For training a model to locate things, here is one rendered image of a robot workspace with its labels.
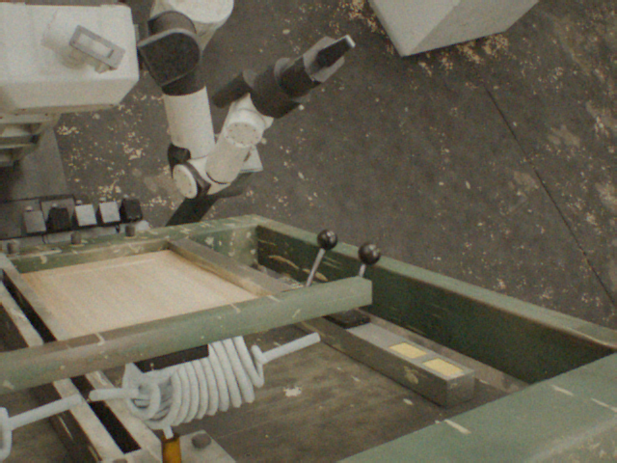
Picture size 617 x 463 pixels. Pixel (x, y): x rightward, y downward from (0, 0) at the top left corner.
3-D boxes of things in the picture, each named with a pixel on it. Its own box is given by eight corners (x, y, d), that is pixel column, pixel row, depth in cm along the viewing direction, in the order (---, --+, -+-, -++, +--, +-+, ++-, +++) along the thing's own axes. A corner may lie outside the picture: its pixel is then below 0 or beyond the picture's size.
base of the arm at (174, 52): (138, 65, 146) (130, 12, 140) (198, 61, 149) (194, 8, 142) (140, 90, 134) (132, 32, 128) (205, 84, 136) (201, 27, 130)
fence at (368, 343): (189, 254, 169) (187, 237, 168) (473, 398, 90) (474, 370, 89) (170, 257, 166) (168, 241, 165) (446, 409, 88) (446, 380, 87)
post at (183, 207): (153, 258, 259) (222, 170, 197) (158, 272, 257) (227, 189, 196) (139, 260, 255) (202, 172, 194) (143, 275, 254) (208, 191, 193)
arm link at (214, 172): (225, 164, 133) (201, 213, 149) (263, 145, 139) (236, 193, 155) (193, 124, 135) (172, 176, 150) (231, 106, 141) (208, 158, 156)
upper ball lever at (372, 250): (342, 319, 112) (374, 244, 113) (356, 326, 109) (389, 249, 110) (325, 313, 110) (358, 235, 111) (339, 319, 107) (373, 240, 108)
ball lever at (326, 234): (303, 300, 122) (333, 231, 123) (314, 306, 119) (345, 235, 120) (286, 294, 120) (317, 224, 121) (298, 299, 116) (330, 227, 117)
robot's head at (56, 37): (50, 17, 118) (61, 4, 110) (104, 46, 123) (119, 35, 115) (35, 50, 116) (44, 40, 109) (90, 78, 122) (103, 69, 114)
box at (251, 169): (228, 160, 200) (251, 129, 185) (239, 197, 197) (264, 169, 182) (190, 163, 193) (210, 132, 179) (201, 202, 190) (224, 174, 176)
